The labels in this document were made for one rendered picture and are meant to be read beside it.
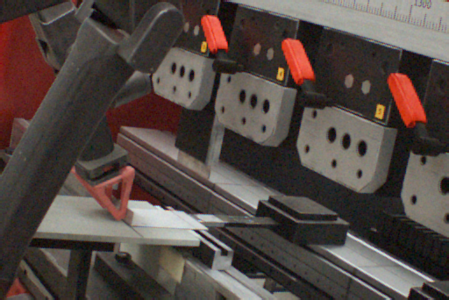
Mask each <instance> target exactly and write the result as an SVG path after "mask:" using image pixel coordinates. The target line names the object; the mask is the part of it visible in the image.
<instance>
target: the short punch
mask: <svg viewBox="0 0 449 300"><path fill-rule="evenodd" d="M224 133H225V127H224V126H222V125H220V124H219V123H218V121H217V116H216V114H215V113H208V112H204V111H198V110H191V109H188V108H186V107H183V106H182V113H181V116H180V120H179V124H178V128H177V135H176V140H175V147H176V148H177V149H178V154H177V161H179V162H180V163H182V164H183V165H184V166H186V167H188V168H191V169H192V170H193V171H195V172H197V173H198V174H199V175H202V176H203V177H206V178H207V179H210V170H211V167H215V166H216V165H217V163H218V159H219V155H220V148H221V145H222V140H223V137H224Z"/></svg>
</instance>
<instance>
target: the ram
mask: <svg viewBox="0 0 449 300"><path fill-rule="evenodd" d="M225 1H228V2H231V3H237V4H242V5H244V6H251V7H253V8H257V9H260V10H263V11H271V12H274V13H277V14H280V15H283V16H288V17H292V18H296V19H300V20H302V21H305V22H311V23H314V24H318V25H322V26H325V27H329V28H331V29H334V30H340V31H342V32H348V33H351V34H353V35H356V36H359V37H362V38H365V39H372V40H376V41H379V42H381V43H383V44H386V45H390V46H394V47H397V48H401V49H405V50H408V51H411V52H413V53H416V54H422V55H424V56H427V57H430V58H434V59H437V60H440V61H444V62H447V63H449V33H447V32H441V31H439V30H435V29H431V28H429V27H424V26H420V25H413V24H410V23H407V22H403V21H400V20H397V19H393V18H388V17H384V16H381V15H377V14H374V13H371V12H367V11H359V10H355V9H352V8H348V7H345V6H342V5H338V4H333V3H329V2H325V1H321V0H225Z"/></svg>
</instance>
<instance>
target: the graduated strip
mask: <svg viewBox="0 0 449 300"><path fill-rule="evenodd" d="M321 1H325V2H329V3H333V4H338V5H342V6H345V7H348V8H352V9H355V10H359V11H367V12H371V13H374V14H377V15H381V16H384V17H388V18H393V19H397V20H400V21H403V22H407V23H410V24H413V25H420V26H424V27H429V28H431V29H435V30H439V31H441V32H447V33H449V2H447V1H443V0H321Z"/></svg>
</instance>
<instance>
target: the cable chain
mask: <svg viewBox="0 0 449 300"><path fill-rule="evenodd" d="M375 228H376V231H378V232H380V233H383V234H384V235H385V236H386V237H391V239H392V240H395V241H399V242H400V244H402V245H406V246H407V248H410V249H413V250H415V251H416V253H420V254H423V256H424V257H426V258H431V260H432V261H435V262H437V263H438V262H439V264H440V265H442V266H444V267H445V268H448V269H449V238H447V237H446V236H444V235H441V234H440V233H439V232H435V231H434V230H432V229H430V228H429V227H426V226H424V225H421V224H419V223H418V222H417V221H414V220H412V219H411V218H408V217H407V216H406V212H405V211H403V212H401V215H396V214H387V213H386V211H380V215H379V218H378V221H377V224H376V227H375Z"/></svg>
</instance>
